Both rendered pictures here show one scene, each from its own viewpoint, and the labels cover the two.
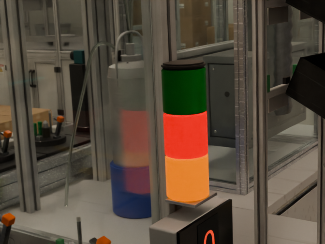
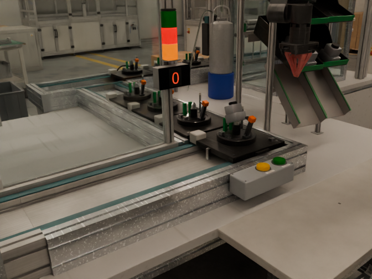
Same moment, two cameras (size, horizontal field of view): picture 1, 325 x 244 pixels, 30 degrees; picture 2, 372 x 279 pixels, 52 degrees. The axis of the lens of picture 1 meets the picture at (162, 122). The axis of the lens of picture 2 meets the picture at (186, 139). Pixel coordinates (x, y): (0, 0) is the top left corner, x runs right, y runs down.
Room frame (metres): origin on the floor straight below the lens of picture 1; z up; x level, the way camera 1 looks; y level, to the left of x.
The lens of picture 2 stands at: (-0.47, -0.51, 1.46)
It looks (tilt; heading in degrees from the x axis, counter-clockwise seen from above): 21 degrees down; 21
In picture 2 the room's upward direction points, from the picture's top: 2 degrees counter-clockwise
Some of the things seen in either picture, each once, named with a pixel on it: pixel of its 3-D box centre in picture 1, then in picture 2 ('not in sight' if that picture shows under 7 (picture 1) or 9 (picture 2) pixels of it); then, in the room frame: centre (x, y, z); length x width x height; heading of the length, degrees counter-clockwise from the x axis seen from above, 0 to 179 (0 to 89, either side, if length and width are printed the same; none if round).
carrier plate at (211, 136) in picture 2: not in sight; (236, 141); (0.76, -0.23, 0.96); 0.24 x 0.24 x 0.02; 55
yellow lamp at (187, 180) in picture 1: (187, 174); (170, 51); (0.68, -0.03, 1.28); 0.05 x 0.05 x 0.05
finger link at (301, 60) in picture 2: not in sight; (300, 60); (0.70, -0.43, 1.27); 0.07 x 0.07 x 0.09; 55
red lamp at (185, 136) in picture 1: (185, 132); (169, 35); (0.68, -0.03, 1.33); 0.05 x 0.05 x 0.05
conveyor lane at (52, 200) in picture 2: not in sight; (161, 174); (0.53, -0.04, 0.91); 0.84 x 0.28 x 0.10; 145
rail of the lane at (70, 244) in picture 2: not in sight; (200, 192); (0.45, -0.20, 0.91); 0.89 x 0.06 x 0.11; 145
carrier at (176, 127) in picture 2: not in sight; (193, 111); (0.91, -0.02, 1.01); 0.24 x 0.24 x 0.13; 55
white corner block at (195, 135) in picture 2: not in sight; (197, 137); (0.74, -0.10, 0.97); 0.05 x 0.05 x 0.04; 55
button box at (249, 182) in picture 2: not in sight; (262, 177); (0.57, -0.36, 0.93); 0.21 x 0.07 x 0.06; 145
